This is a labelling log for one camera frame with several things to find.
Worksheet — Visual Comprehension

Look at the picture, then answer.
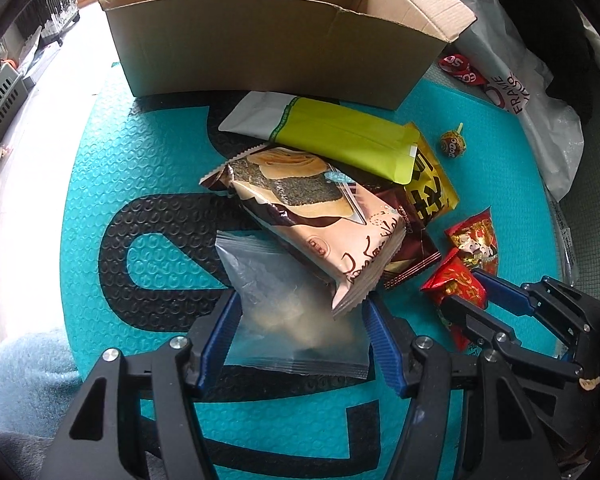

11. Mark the red cartoon snack packet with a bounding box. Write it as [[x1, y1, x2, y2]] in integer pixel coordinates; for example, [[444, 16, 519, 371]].
[[444, 206, 501, 281]]

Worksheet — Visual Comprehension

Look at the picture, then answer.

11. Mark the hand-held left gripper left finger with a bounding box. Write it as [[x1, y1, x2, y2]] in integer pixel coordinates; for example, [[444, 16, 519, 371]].
[[40, 290, 243, 480]]

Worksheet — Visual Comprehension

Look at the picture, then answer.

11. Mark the teal foam mat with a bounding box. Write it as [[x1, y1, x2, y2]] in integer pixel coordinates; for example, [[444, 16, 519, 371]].
[[60, 67, 566, 480]]

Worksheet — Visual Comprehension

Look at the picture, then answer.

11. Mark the clear plastic snack packet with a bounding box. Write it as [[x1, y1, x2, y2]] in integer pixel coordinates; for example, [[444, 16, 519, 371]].
[[214, 232, 371, 380]]

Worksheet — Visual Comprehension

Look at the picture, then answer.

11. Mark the beige seaweed snack packet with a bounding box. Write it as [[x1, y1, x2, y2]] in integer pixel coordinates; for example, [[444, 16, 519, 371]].
[[200, 144, 406, 318]]

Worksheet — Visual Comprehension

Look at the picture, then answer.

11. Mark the small wrapped lollipop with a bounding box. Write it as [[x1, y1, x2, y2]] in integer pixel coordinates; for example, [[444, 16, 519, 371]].
[[439, 122, 465, 158]]

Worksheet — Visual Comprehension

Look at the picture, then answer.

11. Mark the brown cardboard box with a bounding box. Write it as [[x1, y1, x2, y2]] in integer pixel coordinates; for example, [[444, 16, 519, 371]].
[[82, 0, 478, 111]]

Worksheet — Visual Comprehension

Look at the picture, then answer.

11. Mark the yellow snack packet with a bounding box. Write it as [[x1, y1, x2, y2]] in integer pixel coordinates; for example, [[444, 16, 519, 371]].
[[404, 122, 460, 221]]

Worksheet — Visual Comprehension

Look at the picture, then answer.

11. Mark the green white snack pouch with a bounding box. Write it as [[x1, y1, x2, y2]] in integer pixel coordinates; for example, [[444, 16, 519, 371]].
[[219, 91, 421, 184]]

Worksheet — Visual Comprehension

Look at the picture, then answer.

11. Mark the brown snack packet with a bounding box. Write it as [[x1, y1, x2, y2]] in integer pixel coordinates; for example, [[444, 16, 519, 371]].
[[365, 185, 441, 291]]

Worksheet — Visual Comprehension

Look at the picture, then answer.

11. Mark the white plastic bag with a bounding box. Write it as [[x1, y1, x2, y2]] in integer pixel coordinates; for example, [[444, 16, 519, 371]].
[[432, 0, 583, 201]]

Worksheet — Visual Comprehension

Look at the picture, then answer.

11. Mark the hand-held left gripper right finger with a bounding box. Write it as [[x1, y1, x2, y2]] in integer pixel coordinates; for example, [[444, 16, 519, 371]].
[[362, 294, 561, 480]]

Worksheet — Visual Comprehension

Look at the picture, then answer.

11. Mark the red gold snack packet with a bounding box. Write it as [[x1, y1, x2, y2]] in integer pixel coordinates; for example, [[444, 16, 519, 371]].
[[420, 247, 491, 351]]

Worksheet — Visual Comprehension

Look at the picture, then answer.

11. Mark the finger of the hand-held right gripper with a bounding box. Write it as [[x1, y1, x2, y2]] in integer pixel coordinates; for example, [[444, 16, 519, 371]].
[[472, 267, 600, 376], [442, 294, 581, 388]]

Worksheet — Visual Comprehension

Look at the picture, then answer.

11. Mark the red candy wrapper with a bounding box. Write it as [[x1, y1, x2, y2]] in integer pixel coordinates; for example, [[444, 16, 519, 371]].
[[439, 54, 486, 87]]

